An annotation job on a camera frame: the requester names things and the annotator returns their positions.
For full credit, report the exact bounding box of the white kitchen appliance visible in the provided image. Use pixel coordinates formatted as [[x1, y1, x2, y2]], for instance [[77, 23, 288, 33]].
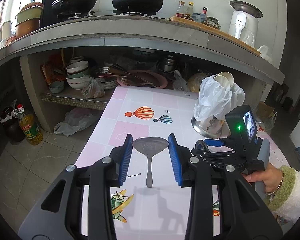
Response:
[[228, 10, 259, 40]]

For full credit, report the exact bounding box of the glass jar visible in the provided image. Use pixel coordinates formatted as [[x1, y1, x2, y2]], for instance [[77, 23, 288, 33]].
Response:
[[205, 17, 221, 30]]

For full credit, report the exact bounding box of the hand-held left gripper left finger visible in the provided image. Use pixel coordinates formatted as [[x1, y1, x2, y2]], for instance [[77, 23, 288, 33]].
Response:
[[18, 133, 134, 240]]

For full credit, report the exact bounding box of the person's right forearm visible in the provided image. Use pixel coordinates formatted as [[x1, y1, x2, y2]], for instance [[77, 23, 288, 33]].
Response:
[[265, 166, 300, 224]]

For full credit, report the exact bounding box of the metal shelf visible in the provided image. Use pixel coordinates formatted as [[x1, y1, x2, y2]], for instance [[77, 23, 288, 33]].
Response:
[[40, 91, 113, 110]]

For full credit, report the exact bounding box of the gas stove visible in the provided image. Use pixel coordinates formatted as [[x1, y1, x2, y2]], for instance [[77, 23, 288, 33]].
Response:
[[56, 9, 170, 22]]

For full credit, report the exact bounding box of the teal bowl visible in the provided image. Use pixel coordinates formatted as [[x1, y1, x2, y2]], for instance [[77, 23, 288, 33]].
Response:
[[49, 80, 65, 94]]

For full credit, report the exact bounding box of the person's right hand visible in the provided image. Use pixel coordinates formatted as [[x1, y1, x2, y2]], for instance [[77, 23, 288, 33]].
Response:
[[245, 164, 284, 195]]

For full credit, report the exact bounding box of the brown clay pot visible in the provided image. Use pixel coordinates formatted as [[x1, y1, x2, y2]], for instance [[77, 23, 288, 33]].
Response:
[[15, 17, 42, 39]]

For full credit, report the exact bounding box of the yellow cap sauce bottle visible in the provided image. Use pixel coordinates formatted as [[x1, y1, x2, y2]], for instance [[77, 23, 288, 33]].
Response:
[[184, 2, 194, 20]]

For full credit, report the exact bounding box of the gold bangle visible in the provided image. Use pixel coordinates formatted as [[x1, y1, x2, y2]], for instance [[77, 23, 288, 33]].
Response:
[[266, 172, 285, 195]]

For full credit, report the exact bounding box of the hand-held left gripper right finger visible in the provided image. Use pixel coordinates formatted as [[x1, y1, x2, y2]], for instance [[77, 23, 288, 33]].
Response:
[[167, 133, 283, 240]]

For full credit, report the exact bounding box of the pink basin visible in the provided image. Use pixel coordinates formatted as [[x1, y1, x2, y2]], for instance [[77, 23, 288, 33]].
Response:
[[116, 70, 168, 88]]

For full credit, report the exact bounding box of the window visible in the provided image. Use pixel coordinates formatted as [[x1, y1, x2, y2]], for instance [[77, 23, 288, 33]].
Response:
[[0, 0, 49, 40]]

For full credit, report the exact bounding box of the black wok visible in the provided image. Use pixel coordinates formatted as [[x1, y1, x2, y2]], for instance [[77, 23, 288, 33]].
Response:
[[49, 0, 97, 15]]

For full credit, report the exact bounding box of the cooking oil bottle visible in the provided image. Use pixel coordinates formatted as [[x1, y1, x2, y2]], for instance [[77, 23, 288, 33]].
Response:
[[14, 104, 44, 146]]

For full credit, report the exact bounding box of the orange cap sauce bottle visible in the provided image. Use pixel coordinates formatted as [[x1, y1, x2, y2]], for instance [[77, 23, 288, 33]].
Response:
[[176, 1, 185, 18]]

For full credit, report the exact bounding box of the bagged yellow food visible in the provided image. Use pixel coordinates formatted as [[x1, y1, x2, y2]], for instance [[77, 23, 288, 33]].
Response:
[[187, 73, 208, 93]]

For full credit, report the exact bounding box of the white mug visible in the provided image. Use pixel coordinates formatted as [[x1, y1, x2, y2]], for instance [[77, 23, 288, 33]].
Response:
[[0, 20, 12, 40]]

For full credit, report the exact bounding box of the cardboard box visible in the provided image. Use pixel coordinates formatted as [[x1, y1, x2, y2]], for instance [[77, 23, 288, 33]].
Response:
[[256, 101, 278, 128]]

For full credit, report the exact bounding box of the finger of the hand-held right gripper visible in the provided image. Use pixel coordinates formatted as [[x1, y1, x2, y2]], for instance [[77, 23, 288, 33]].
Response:
[[204, 138, 232, 148], [191, 148, 240, 160]]

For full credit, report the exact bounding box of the cream plastic ladle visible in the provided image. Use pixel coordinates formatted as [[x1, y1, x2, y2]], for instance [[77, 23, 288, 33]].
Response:
[[214, 71, 235, 90]]

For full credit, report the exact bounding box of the stack of plates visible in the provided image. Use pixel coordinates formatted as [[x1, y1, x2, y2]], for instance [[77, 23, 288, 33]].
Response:
[[96, 66, 119, 90]]

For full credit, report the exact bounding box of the steel pot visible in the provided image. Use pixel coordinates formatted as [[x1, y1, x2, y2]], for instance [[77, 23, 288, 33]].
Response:
[[156, 55, 178, 73]]

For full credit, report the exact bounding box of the metal utensil holder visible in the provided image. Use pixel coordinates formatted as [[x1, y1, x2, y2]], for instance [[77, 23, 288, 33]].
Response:
[[191, 114, 230, 139]]

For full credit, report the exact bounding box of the large white plastic bag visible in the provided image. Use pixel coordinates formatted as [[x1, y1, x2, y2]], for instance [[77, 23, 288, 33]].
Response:
[[54, 107, 100, 137]]

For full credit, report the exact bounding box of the concrete kitchen counter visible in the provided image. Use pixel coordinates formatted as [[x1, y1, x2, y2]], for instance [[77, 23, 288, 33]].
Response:
[[0, 15, 286, 85]]

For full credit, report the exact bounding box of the plastic bag of food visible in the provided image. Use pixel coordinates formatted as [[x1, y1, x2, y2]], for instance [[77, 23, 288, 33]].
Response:
[[81, 76, 106, 99]]

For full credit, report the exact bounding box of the metal basin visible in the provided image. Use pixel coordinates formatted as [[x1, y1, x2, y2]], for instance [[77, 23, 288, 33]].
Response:
[[229, 0, 263, 18]]

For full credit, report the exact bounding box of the metal spoon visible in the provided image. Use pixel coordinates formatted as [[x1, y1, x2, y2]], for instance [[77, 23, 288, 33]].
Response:
[[132, 136, 169, 188]]

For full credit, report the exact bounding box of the dark ceramic jar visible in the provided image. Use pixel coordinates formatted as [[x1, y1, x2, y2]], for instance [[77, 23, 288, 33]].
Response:
[[0, 106, 25, 143]]

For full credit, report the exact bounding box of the wooden cutting board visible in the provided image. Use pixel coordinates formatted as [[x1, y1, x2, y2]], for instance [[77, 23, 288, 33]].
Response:
[[169, 15, 262, 56]]

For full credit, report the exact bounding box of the knotted clear plastic bag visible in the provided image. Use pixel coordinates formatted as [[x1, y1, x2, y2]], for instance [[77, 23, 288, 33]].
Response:
[[172, 69, 189, 92]]

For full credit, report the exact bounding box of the stack of ceramic bowls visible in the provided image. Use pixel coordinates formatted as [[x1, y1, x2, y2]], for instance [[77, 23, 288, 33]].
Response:
[[65, 60, 92, 91]]

